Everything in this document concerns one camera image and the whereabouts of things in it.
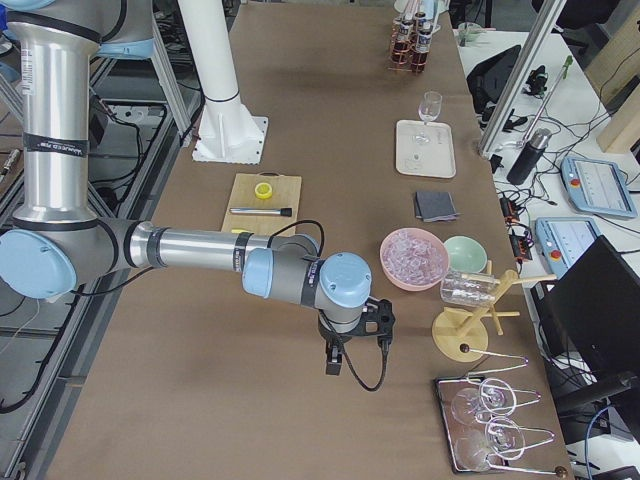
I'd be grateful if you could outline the black thermos bottle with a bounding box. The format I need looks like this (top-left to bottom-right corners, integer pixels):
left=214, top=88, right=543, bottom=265
left=506, top=128, right=552, bottom=185

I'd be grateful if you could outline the black monitor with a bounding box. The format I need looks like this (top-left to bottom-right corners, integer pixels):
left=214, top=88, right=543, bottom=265
left=547, top=236, right=639, bottom=377

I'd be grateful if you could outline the copper wire bottle basket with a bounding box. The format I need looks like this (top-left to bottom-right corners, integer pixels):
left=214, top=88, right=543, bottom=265
left=388, top=0, right=439, bottom=74

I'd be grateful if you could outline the wooden cup tree stand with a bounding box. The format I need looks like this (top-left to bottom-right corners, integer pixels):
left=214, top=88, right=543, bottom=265
left=431, top=262, right=557, bottom=362

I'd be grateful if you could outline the hanging wine glass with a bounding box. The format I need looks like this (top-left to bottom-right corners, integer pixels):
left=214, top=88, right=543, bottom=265
left=451, top=378, right=516, bottom=425
left=454, top=417, right=525, bottom=472

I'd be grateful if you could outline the tea bottle white cap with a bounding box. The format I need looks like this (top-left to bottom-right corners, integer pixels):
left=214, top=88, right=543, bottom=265
left=411, top=21, right=433, bottom=73
left=390, top=19, right=413, bottom=65
left=396, top=0, right=424, bottom=41

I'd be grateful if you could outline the bamboo cutting board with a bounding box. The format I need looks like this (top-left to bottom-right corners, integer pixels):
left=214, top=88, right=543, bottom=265
left=221, top=173, right=302, bottom=235

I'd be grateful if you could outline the metal glass hanger rack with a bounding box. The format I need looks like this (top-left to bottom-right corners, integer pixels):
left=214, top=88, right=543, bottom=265
left=434, top=344, right=568, bottom=479

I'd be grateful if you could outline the pink bowl of ice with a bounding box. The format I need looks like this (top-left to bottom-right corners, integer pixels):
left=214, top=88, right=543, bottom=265
left=379, top=228, right=449, bottom=292

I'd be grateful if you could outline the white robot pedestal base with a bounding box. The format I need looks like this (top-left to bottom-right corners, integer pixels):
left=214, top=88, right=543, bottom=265
left=179, top=0, right=268, bottom=165

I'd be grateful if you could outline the cream rabbit tray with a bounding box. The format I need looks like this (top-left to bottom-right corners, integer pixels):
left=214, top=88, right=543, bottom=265
left=395, top=120, right=456, bottom=179

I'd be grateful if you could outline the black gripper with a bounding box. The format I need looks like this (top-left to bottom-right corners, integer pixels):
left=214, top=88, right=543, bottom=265
left=318, top=297, right=395, bottom=375

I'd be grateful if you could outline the clear wine glass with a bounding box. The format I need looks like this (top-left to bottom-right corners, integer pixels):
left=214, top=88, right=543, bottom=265
left=414, top=91, right=443, bottom=145

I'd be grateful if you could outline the grey folded cloth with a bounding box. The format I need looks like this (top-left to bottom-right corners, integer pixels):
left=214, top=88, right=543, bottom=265
left=414, top=191, right=459, bottom=222

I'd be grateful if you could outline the blue teach pendant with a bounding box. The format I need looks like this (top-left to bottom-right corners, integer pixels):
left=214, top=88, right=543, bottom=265
left=561, top=156, right=638, bottom=219
left=535, top=217, right=601, bottom=278

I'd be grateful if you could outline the aluminium frame post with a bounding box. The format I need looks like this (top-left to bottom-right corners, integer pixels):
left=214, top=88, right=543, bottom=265
left=478, top=0, right=566, bottom=159

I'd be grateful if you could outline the green bowl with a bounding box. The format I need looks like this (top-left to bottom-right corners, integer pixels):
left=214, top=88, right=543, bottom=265
left=444, top=236, right=488, bottom=273

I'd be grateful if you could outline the clear glass mug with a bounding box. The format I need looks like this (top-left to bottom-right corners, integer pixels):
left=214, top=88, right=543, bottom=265
left=440, top=270, right=499, bottom=307

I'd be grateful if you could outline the yellow lemon half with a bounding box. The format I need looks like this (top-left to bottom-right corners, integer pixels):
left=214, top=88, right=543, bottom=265
left=254, top=182, right=274, bottom=200

